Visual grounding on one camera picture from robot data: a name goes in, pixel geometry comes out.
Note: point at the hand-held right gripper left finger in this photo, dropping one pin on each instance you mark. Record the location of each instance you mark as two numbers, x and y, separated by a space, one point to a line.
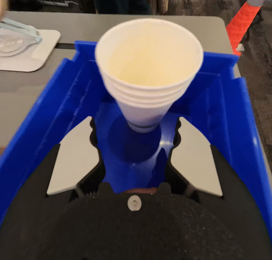
72 162

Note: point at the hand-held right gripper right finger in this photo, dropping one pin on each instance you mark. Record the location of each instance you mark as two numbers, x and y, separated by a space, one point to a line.
195 162

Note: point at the blue plastic bin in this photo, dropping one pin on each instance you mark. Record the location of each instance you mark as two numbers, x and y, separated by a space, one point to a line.
70 107

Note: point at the wooden document stand white base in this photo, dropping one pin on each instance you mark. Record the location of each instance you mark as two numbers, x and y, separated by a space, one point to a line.
42 49

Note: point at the orange traffic cone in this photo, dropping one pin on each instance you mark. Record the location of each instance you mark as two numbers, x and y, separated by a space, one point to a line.
242 20

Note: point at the white power strip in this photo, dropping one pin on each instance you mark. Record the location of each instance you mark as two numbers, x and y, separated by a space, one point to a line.
57 3

